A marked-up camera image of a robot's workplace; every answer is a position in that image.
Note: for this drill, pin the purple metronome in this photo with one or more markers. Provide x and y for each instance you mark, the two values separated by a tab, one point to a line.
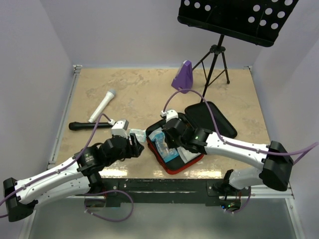
183	81

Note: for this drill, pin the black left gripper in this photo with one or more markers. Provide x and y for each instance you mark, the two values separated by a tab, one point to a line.
134	150

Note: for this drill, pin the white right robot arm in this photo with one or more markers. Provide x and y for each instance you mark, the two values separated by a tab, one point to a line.
269	164

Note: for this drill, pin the white microphone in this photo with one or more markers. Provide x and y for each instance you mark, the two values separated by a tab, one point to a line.
108	97

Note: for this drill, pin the blue wipe sachets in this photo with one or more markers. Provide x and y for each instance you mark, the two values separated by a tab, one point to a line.
140	134

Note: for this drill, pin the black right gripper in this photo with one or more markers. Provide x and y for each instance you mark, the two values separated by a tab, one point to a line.
170	144

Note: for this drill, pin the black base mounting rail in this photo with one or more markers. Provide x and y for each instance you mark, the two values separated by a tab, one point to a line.
166	191

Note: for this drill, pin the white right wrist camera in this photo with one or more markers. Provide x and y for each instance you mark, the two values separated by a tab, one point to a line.
168	115

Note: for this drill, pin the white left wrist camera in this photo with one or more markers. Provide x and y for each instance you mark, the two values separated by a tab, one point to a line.
120	128

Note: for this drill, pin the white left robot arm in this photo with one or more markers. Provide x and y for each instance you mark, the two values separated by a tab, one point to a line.
79	175

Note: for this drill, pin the black microphone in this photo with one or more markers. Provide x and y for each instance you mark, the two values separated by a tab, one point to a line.
75	126

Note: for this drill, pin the black music stand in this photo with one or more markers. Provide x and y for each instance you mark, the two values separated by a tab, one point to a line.
255	21

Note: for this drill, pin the white gauze packet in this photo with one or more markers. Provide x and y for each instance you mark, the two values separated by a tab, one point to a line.
186	155

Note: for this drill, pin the red black medicine kit case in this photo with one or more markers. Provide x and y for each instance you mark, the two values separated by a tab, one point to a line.
198	116

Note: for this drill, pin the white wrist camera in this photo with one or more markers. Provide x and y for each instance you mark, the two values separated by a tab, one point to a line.
168	115
120	128

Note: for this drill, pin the blue clear plastic pouch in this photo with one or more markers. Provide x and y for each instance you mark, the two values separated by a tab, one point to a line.
167	154

